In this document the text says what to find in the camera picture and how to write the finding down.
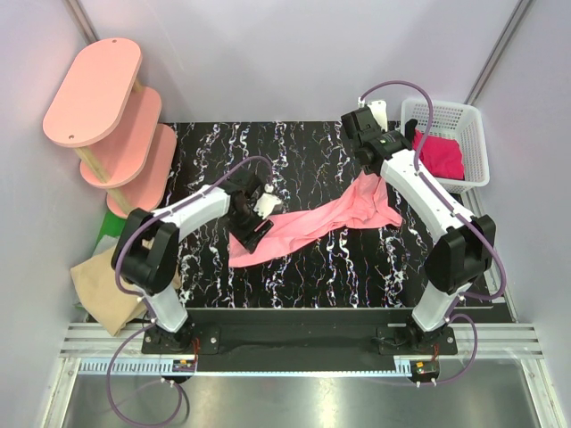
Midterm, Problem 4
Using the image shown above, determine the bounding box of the green folded t shirt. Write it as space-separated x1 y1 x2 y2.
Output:
95 210 126 244

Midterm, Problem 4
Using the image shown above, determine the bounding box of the black garment in basket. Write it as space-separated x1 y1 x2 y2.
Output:
404 119 418 142

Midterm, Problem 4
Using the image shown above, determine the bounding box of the aluminium frame rail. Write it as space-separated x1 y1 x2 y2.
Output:
60 323 543 378

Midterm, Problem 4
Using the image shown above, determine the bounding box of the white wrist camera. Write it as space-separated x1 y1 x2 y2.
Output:
253 184 282 219
358 98 388 131

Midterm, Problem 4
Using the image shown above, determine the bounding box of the beige folded t shirt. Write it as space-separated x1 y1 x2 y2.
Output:
70 247 182 337

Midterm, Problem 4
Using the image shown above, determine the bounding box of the purple cable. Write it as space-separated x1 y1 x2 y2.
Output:
359 79 508 387
105 155 274 428

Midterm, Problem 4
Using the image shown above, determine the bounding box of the pink t shirt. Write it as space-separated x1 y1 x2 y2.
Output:
228 173 402 268

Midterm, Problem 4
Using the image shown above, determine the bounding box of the white plastic laundry basket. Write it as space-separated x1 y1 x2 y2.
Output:
401 98 490 193

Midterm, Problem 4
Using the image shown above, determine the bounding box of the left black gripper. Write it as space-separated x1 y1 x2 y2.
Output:
226 201 273 253

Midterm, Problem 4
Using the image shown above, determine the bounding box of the pink three-tier shelf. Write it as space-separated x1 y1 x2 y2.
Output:
43 37 177 218

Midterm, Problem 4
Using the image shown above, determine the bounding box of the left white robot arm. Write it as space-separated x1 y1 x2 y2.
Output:
111 171 282 353

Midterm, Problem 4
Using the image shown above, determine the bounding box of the magenta t shirt in basket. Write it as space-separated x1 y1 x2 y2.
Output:
419 136 465 180

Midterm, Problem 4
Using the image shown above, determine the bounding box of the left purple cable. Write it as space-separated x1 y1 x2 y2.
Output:
105 155 274 428

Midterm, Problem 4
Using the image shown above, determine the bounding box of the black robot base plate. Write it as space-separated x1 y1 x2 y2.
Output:
142 309 458 356

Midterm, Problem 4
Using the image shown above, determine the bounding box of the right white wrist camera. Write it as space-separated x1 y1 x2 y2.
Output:
358 98 388 131

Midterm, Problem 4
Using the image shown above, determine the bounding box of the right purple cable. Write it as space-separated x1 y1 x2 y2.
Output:
359 79 508 387

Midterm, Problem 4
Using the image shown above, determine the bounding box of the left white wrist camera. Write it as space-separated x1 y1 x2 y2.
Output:
253 184 282 219

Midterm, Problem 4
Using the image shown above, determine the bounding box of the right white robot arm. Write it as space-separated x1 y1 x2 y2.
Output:
341 106 496 354

